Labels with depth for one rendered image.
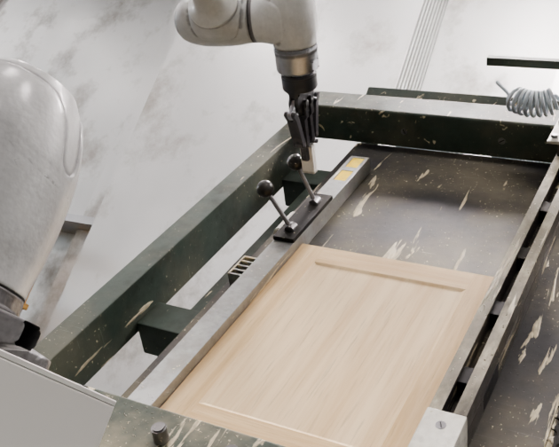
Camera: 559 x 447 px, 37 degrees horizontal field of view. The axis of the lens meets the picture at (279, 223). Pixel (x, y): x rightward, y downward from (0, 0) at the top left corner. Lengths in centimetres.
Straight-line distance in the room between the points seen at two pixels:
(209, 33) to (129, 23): 611
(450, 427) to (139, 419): 49
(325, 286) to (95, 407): 90
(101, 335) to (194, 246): 34
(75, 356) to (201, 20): 69
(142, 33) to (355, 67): 250
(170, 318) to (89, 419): 92
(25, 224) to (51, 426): 18
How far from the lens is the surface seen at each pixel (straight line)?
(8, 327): 75
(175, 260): 181
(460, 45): 613
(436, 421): 127
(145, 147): 621
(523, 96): 203
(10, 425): 75
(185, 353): 150
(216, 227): 194
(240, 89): 607
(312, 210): 185
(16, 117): 80
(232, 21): 168
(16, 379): 74
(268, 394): 142
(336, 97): 230
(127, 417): 139
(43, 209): 80
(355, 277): 167
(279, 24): 167
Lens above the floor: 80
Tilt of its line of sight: 19 degrees up
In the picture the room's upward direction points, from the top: 20 degrees clockwise
